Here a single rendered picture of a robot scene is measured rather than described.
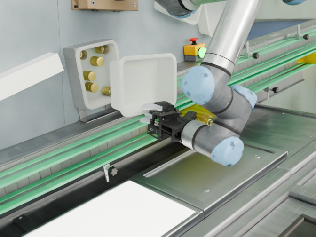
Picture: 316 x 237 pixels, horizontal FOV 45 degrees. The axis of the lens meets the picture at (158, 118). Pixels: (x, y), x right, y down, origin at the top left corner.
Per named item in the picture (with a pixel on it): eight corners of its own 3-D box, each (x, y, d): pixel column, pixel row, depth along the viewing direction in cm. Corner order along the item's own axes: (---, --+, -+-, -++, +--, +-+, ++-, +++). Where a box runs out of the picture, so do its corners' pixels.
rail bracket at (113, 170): (90, 177, 135) (112, 188, 126) (86, 160, 133) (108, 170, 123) (99, 172, 138) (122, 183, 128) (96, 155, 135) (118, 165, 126)
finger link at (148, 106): (131, 99, 112) (151, 109, 106) (146, 96, 116) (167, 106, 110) (130, 109, 114) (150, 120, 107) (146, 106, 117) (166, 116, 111)
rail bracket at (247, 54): (231, 57, 178) (255, 59, 168) (230, 42, 175) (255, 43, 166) (236, 55, 180) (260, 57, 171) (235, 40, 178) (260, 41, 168)
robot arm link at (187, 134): (212, 122, 100) (209, 149, 103) (200, 116, 103) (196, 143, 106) (193, 127, 95) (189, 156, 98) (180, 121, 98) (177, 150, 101)
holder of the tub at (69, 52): (77, 121, 142) (88, 124, 137) (62, 47, 133) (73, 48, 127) (113, 107, 153) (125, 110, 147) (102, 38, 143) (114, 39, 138)
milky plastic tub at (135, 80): (101, 55, 110) (119, 57, 104) (158, 51, 125) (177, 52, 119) (104, 114, 114) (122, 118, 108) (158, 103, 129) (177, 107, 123)
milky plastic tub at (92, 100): (74, 107, 140) (87, 111, 134) (62, 47, 132) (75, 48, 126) (112, 94, 151) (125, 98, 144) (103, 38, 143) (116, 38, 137)
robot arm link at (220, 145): (251, 141, 94) (235, 172, 94) (217, 127, 102) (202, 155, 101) (237, 132, 88) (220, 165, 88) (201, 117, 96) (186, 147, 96)
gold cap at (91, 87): (82, 82, 139) (89, 84, 136) (91, 80, 141) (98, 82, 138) (84, 92, 140) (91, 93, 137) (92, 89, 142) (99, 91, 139)
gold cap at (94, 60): (89, 57, 138) (95, 58, 135) (97, 55, 141) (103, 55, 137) (90, 67, 140) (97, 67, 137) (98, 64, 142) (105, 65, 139)
